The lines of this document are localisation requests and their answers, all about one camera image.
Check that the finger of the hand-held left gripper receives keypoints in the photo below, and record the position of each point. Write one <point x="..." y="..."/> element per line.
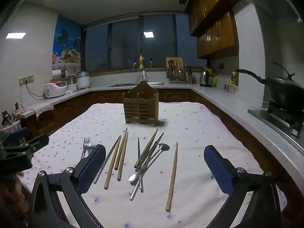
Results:
<point x="38" y="143"/>
<point x="16" y="135"/>

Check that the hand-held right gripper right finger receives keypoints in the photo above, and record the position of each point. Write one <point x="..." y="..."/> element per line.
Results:
<point x="218" y="168"/>

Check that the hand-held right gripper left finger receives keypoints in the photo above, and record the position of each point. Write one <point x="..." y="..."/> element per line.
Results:
<point x="92" y="165"/>

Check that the wooden utensil holder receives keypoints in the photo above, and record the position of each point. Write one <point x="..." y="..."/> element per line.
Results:
<point x="140" y="109"/>

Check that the dish rack with utensils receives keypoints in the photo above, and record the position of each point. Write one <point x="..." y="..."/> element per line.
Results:
<point x="178" y="76"/>

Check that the metal chopstick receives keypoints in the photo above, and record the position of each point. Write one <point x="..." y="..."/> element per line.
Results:
<point x="108" y="160"/>
<point x="139" y="156"/>
<point x="152" y="156"/>

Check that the metal fork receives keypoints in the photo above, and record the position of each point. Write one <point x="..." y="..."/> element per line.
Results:
<point x="86" y="143"/>
<point x="91" y="147"/>

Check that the lace cloth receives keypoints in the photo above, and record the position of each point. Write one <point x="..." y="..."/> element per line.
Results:
<point x="44" y="106"/>

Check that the floral white tablecloth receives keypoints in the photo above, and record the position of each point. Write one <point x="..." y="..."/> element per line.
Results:
<point x="190" y="128"/>

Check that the white and red rice cooker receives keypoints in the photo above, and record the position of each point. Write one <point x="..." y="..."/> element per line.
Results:
<point x="55" y="89"/>

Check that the metal spoon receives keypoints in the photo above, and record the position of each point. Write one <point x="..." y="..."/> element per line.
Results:
<point x="163" y="146"/>

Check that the small white pot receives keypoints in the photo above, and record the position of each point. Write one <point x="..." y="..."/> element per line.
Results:
<point x="72" y="85"/>

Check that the wooden lower cabinets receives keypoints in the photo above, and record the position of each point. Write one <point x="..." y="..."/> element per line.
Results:
<point x="106" y="97"/>

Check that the wooden cabinets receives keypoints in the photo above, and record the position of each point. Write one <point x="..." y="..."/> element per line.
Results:
<point x="213" y="23"/>
<point x="106" y="97"/>

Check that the paper towel roll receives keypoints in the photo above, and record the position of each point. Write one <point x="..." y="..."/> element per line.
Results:
<point x="57" y="74"/>

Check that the gas stove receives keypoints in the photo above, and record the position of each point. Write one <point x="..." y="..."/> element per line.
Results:
<point x="273" y="118"/>

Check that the dark jar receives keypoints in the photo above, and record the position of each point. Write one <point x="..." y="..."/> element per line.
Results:
<point x="63" y="74"/>

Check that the white cooker with steel lid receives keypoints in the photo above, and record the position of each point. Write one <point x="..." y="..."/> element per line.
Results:
<point x="83" y="80"/>

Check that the row of spice jars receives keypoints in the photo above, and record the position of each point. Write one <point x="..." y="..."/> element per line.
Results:
<point x="231" y="89"/>

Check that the white plastic jug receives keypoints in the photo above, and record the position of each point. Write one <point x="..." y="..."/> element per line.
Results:
<point x="222" y="83"/>

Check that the steel sink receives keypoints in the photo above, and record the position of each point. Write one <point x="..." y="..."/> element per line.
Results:
<point x="128" y="84"/>

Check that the green cup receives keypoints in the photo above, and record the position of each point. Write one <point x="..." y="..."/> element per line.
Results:
<point x="216" y="80"/>

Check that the steel electric kettle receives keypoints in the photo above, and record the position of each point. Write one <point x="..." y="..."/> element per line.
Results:
<point x="205" y="79"/>

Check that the yellow-capped oil bottle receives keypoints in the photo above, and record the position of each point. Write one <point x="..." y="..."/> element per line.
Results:
<point x="234" y="78"/>

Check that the black wok with lid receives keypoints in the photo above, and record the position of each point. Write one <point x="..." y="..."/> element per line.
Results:
<point x="285" y="92"/>

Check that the white faucet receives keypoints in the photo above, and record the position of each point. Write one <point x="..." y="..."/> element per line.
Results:
<point x="144" y="76"/>

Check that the metal faucet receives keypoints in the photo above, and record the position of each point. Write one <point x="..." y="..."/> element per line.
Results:
<point x="135" y="65"/>

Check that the yellow dish soap bottle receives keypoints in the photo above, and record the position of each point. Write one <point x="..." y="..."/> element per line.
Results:
<point x="141" y="62"/>

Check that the wooden cutting board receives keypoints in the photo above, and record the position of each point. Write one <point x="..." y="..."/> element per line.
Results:
<point x="177" y="61"/>

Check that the clear spray bottle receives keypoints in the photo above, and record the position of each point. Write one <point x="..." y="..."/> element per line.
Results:
<point x="151" y="63"/>

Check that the kitchen window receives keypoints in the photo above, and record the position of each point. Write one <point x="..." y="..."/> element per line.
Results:
<point x="123" y="45"/>

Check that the wooden upper cabinets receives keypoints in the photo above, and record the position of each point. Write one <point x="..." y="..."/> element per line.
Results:
<point x="213" y="23"/>

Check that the long wall outlet strip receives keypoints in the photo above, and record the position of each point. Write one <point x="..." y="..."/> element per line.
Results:
<point x="26" y="80"/>

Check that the wall outlet with plug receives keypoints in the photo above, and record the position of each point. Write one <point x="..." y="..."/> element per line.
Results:
<point x="221" y="65"/>

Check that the tropical fruit wall poster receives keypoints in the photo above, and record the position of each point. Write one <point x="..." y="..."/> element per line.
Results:
<point x="66" y="40"/>

